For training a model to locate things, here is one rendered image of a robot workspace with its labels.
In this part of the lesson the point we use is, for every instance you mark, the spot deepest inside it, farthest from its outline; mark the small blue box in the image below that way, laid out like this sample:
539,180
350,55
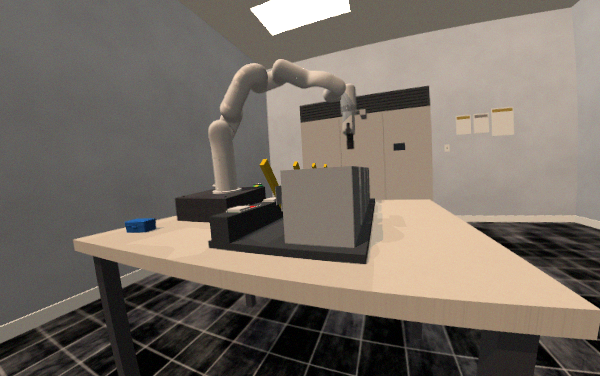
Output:
140,225

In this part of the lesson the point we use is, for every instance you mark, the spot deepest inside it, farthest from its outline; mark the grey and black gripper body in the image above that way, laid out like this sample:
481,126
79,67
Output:
348,117

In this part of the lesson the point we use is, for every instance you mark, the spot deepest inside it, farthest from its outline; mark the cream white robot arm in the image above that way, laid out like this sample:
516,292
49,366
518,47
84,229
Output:
256,78

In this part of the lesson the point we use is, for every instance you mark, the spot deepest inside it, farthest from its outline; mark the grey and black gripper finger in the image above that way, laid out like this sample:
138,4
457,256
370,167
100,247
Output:
350,141

